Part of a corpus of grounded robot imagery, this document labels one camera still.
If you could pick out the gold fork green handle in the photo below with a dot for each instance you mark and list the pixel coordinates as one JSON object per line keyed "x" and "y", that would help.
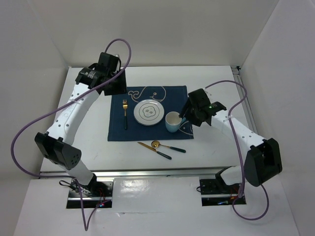
{"x": 125, "y": 107}

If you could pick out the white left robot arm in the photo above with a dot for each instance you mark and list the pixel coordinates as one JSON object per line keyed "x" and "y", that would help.
{"x": 56, "y": 143}

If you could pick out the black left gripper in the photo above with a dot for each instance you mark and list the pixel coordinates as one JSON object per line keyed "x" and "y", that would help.
{"x": 121, "y": 88}

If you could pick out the blue placemat with whale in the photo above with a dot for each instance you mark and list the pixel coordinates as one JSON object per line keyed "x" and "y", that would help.
{"x": 172, "y": 99}

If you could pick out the light blue mug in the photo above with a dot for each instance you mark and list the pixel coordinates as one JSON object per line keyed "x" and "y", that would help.
{"x": 173, "y": 121}

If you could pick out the gold knife green handle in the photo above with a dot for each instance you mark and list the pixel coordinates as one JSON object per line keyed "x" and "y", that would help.
{"x": 153, "y": 149}

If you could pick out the aluminium rail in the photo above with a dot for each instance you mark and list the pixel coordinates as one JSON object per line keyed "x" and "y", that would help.
{"x": 177, "y": 172}
{"x": 251, "y": 115}

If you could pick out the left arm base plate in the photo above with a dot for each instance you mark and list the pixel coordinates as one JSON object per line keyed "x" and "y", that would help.
{"x": 90, "y": 200}

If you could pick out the aluminium right side rail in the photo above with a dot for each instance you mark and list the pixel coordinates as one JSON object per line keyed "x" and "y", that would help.
{"x": 251, "y": 115}

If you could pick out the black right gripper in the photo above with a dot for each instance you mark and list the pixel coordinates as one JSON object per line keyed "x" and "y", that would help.
{"x": 188, "y": 104}

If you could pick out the aluminium front rail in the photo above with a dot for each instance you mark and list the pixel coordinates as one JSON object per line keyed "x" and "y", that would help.
{"x": 177, "y": 172}

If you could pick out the gold spoon green handle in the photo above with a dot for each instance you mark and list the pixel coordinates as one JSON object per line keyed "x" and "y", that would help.
{"x": 156, "y": 144}

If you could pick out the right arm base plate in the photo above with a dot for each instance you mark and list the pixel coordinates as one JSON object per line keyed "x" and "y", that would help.
{"x": 215, "y": 192}

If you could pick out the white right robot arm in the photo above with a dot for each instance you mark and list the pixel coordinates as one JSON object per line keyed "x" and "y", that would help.
{"x": 261, "y": 158}

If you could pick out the white plate with dark rim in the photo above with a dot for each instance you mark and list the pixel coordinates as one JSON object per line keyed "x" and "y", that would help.
{"x": 148, "y": 112}

